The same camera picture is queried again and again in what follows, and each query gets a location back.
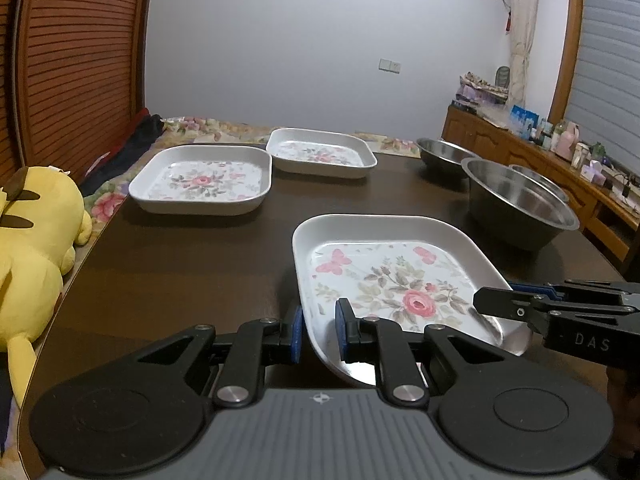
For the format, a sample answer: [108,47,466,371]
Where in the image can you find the floral bed quilt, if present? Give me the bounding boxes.
[81,115,421,226]

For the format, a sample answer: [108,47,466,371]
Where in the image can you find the large steel bowl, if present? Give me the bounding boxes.
[461,157,580,252]

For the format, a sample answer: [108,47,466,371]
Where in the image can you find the floral white tray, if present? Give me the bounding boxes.
[266,128,378,180]
[128,144,272,217]
[292,214,532,386]

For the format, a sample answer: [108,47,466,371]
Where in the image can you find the grey window blind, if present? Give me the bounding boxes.
[565,0,640,174]

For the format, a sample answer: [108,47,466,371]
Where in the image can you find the blue photo card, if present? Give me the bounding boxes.
[509,105,539,141]

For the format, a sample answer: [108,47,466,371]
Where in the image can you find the white wall switch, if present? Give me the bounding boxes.
[378,58,401,74]

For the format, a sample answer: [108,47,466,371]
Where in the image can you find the wooden sideboard cabinet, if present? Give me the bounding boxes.
[442,105,639,274]

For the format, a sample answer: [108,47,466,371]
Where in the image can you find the cream curtain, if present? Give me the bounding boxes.
[509,0,539,107]

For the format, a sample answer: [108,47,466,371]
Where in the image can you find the wooden louvered wardrobe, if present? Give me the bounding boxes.
[1,0,150,181]

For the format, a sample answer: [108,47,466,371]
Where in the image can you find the small steel bowl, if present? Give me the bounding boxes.
[510,164,570,204]

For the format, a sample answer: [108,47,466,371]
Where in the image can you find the dark clothes on bed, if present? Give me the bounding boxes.
[79,107,164,196]

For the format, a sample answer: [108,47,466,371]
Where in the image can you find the pink bottle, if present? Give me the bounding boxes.
[553,120,580,162]

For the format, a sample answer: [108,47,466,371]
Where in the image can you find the yellow plush toy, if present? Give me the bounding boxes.
[1,166,92,405]

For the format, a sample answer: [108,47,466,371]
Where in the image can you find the stack of folded cloths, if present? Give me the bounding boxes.
[454,72,509,110]

